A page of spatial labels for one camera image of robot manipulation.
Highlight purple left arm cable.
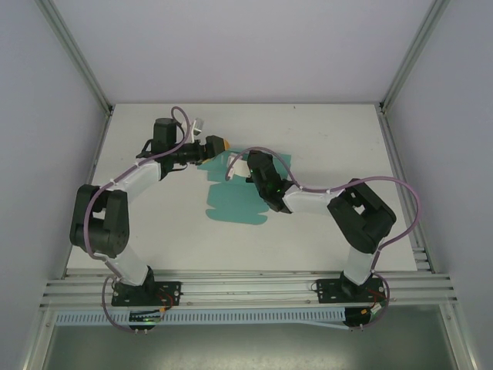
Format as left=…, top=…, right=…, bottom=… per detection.
left=85, top=106, right=193, bottom=335

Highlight aluminium frame post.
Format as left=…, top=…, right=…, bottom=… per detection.
left=33, top=0, right=116, bottom=117
left=378, top=0, right=452, bottom=116

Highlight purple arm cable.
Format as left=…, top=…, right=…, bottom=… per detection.
left=224, top=145, right=421, bottom=332
left=85, top=106, right=193, bottom=335

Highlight black controller board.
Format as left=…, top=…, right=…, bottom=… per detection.
left=344, top=304, right=388, bottom=332
left=128, top=307, right=166, bottom=334

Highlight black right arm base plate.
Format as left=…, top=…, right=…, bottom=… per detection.
left=314, top=277, right=387, bottom=306

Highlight aluminium cross rails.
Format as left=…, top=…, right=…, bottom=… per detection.
left=38, top=267, right=460, bottom=310

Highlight aluminium side rail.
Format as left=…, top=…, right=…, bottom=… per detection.
left=376, top=110, right=437, bottom=275
left=60, top=111, right=115, bottom=279

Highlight pale blue slotted cable duct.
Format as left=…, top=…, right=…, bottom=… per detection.
left=55, top=306, right=350, bottom=329

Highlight teal corrugated cardboard box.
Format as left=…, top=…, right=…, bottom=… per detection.
left=195, top=150, right=294, bottom=228

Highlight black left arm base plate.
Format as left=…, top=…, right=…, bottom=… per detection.
left=110, top=280, right=183, bottom=308

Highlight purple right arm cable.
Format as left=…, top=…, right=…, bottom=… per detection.
left=224, top=145, right=421, bottom=332

